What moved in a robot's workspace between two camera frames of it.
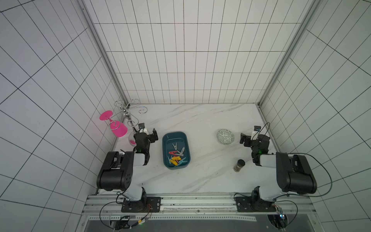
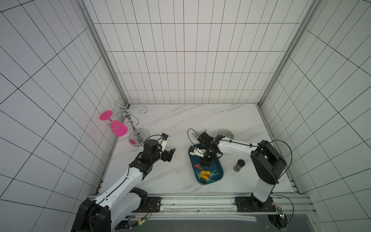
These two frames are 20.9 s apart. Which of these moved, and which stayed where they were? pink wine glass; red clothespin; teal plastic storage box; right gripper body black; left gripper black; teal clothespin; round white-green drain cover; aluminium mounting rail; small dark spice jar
Moved: left gripper black; right gripper body black; red clothespin; teal clothespin; teal plastic storage box
Stayed: round white-green drain cover; pink wine glass; small dark spice jar; aluminium mounting rail
